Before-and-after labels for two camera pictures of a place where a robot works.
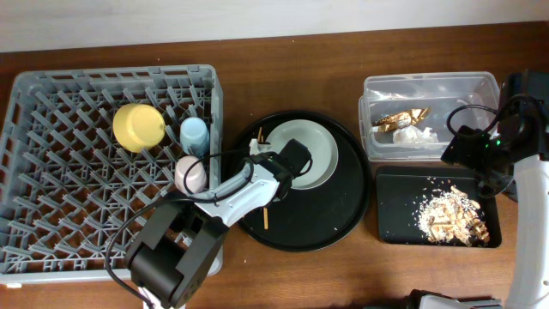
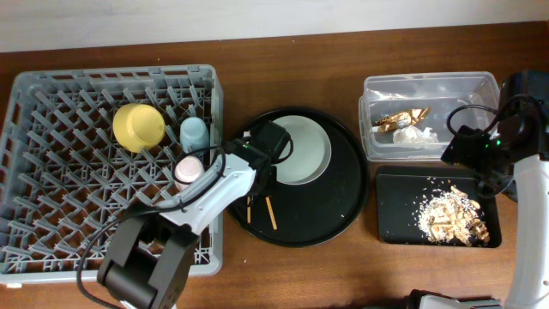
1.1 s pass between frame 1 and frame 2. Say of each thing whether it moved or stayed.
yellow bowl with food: stayed
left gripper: moved
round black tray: stayed
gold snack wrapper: stayed
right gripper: stayed
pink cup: stayed
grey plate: moved
